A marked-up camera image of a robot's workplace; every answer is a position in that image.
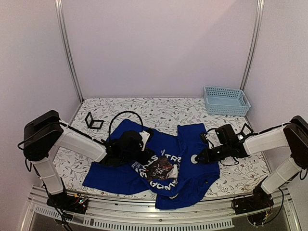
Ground left black cable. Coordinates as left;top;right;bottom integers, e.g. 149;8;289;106
107;111;144;142

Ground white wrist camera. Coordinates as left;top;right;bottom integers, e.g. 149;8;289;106
139;128;154;151
200;132;214;149

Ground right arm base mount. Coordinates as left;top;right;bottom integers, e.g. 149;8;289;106
231;186;274;226

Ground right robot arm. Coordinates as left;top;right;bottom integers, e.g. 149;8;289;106
191;115;308;210

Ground light blue plastic basket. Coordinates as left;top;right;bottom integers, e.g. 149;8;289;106
204;86;251;116

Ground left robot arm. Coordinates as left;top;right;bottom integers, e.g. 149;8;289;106
17;110;154;209

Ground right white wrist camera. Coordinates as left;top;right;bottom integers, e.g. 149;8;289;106
200;132;214;149

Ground round light blue brooch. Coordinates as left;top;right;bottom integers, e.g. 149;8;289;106
191;154;198;164

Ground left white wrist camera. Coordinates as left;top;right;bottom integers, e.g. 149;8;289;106
139;128;154;151

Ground blue printed t-shirt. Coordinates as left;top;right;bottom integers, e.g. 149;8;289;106
83;124;220;210

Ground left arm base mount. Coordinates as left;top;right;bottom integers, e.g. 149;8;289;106
47;192;89;214

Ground black brooch box silver brooch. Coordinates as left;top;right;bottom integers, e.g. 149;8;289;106
237;123;253;140

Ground left aluminium frame post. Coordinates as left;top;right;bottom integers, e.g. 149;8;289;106
54;0;84;103

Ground floral patterned tablecloth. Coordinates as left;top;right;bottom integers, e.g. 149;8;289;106
53;98;269;198

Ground aluminium frame post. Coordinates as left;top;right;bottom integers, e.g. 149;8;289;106
54;0;84;103
240;0;265;91

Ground black brooch box yellow brooch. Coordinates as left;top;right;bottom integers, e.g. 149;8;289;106
85;112;104;129

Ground right aluminium frame post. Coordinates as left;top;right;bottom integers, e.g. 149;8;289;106
240;0;265;91

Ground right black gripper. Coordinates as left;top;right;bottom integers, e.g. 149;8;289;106
195;143;231;164

